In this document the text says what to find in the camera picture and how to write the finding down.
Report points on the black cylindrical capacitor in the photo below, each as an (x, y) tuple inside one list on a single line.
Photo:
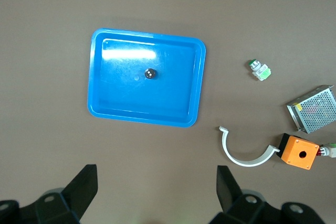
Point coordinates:
[(150, 73)]

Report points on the blue plastic tray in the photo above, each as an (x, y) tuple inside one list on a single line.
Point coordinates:
[(147, 98)]

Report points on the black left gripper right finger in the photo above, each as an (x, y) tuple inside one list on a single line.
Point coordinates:
[(228, 190)]

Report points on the orange box with black base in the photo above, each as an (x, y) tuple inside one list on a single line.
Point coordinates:
[(299, 151)]

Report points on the white red green push button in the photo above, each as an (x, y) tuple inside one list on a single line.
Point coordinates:
[(328, 151)]

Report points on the perforated metal power supply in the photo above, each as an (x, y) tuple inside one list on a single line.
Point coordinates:
[(315, 111)]

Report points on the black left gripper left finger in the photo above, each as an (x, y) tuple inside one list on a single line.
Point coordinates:
[(81, 190)]

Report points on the green grey contact block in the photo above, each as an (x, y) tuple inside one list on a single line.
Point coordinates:
[(260, 71)]

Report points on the large white curved bracket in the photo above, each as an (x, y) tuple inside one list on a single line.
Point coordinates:
[(231, 153)]

